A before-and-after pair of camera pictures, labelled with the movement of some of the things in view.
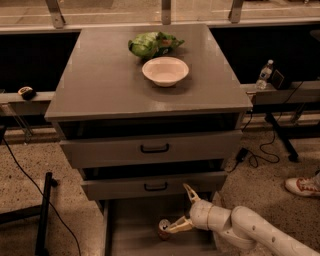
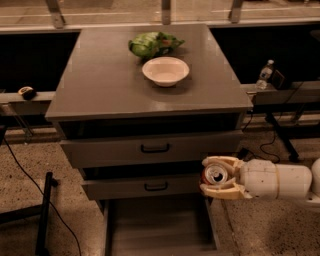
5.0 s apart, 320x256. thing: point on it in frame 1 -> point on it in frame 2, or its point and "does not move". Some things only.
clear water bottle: [265, 74] does not move
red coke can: [163, 229] -> [214, 174]
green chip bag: [152, 45] does not move
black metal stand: [41, 210] does not move
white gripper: [199, 214] -> [259, 179]
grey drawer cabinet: [136, 140] does not move
